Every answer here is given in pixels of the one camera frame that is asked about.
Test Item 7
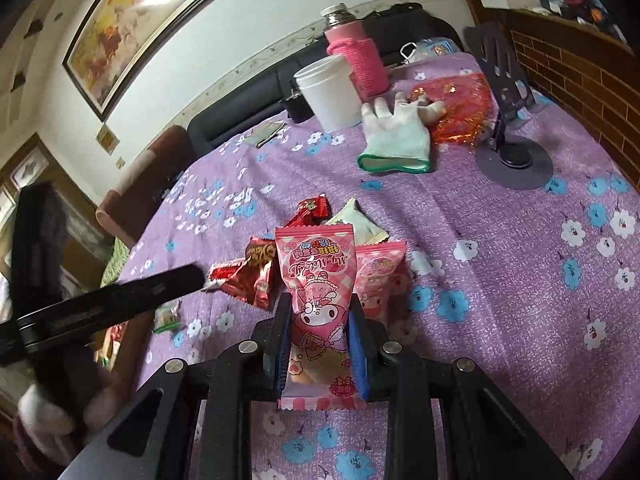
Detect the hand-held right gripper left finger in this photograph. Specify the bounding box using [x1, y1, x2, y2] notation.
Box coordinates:
[57, 292, 293, 480]

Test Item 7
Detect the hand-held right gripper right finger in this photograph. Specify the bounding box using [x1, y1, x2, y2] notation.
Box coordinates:
[348, 294, 573, 480]

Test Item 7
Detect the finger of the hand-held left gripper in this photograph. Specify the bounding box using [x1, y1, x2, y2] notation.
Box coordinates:
[60, 264, 207, 348]

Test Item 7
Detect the brown cardboard box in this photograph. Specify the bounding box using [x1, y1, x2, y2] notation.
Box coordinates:
[90, 305, 156, 411]

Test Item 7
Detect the pink cartoon snack packet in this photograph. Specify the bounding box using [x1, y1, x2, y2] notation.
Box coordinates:
[355, 241, 410, 341]
[274, 224, 368, 411]

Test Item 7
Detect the red snack packet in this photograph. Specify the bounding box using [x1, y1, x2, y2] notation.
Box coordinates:
[207, 260, 251, 286]

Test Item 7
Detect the person's left hand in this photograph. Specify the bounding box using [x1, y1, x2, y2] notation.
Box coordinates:
[14, 382, 123, 468]

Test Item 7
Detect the green silver candy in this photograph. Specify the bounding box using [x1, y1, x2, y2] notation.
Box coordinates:
[151, 300, 182, 335]

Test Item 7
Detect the green floral cloth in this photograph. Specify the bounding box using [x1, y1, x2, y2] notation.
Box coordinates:
[100, 237, 133, 291]

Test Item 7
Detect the brown foil snack packet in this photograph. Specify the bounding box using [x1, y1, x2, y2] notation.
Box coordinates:
[220, 270, 278, 311]
[242, 237, 281, 286]

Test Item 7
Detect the wooden glass-door cabinet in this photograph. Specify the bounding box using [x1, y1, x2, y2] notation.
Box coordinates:
[0, 132, 116, 281]

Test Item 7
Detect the brown upholstered chair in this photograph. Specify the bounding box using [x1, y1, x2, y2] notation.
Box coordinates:
[95, 125, 193, 248]

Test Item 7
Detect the cream snack packet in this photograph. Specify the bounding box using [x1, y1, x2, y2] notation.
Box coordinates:
[325, 198, 390, 246]

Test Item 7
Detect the small red candy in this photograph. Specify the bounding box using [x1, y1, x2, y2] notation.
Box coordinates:
[284, 195, 332, 233]

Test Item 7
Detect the purple floral tablecloth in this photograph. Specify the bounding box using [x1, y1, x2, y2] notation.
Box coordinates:
[117, 50, 640, 480]

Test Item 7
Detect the green yellow booklet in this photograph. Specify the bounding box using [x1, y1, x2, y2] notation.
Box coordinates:
[239, 121, 286, 148]

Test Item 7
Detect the black sofa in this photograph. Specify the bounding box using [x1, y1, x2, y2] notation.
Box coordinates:
[186, 10, 463, 151]

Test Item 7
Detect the white work glove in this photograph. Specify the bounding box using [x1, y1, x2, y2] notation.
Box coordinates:
[356, 91, 448, 175]

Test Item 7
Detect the grey phone stand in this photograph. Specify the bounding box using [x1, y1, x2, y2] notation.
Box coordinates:
[462, 22, 555, 191]

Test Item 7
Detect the white plastic container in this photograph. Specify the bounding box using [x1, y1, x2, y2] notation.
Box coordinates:
[292, 54, 368, 132]

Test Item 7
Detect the red glitter bag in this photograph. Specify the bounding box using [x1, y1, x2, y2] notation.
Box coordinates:
[407, 72, 506, 146]

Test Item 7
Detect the bottle with pink knitted sleeve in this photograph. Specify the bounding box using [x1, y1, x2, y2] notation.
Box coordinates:
[320, 4, 391, 98]

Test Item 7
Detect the white face mask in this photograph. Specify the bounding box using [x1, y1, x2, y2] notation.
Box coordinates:
[399, 40, 426, 63]

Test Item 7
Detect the blue printed packet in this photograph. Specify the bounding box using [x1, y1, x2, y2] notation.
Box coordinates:
[417, 36, 456, 58]

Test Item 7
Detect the dark cloth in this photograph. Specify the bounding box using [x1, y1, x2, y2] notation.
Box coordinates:
[360, 2, 431, 18]

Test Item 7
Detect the wooden sideboard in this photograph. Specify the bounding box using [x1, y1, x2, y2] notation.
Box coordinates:
[450, 0, 640, 186]

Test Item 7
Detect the flat white box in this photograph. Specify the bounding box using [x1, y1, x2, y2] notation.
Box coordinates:
[479, 0, 551, 12]

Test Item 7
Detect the small wall plaque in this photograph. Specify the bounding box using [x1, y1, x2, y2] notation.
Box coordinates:
[96, 124, 120, 153]

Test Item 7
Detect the framed wall painting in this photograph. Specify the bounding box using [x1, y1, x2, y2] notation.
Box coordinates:
[62, 0, 251, 122]

